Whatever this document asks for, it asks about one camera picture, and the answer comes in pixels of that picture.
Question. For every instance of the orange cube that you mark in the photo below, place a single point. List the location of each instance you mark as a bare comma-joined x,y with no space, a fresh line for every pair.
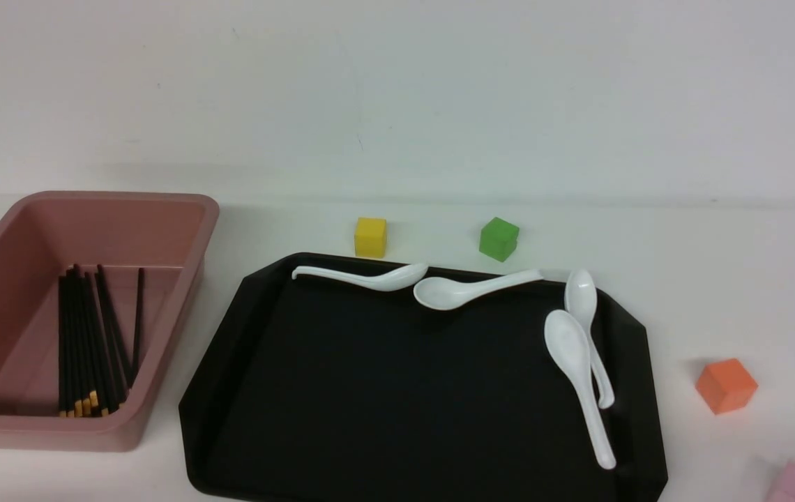
726,386

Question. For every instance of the green cube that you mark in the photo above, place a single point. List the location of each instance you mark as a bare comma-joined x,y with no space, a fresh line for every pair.
498,239

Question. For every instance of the white ceramic spoon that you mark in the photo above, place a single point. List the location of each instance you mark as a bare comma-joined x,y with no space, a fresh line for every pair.
569,348
581,300
401,278
441,294

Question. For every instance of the yellow cube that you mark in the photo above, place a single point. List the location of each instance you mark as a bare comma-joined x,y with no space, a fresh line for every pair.
371,238

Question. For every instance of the single black chopstick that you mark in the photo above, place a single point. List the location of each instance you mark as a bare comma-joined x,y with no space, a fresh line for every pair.
138,325

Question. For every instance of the white ceramic spoon back right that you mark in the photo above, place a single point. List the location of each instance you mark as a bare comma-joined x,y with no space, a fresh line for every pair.
581,300

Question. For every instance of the white ceramic spoon far left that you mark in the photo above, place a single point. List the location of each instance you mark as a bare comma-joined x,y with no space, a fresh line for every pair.
401,278

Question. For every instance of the white ceramic spoon top middle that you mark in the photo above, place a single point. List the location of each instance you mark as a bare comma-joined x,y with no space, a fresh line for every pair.
441,294

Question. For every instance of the white ceramic spoon front right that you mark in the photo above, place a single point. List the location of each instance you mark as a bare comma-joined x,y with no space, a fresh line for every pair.
569,348

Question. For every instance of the pink plastic bin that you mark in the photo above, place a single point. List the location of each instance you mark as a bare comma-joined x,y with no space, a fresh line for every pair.
46,233

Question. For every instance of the black chopsticks bundle yellow tips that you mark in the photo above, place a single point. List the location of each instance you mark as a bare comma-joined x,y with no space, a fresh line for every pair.
96,372

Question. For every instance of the black plastic tray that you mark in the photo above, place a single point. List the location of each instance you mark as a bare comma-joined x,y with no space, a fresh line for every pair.
315,390

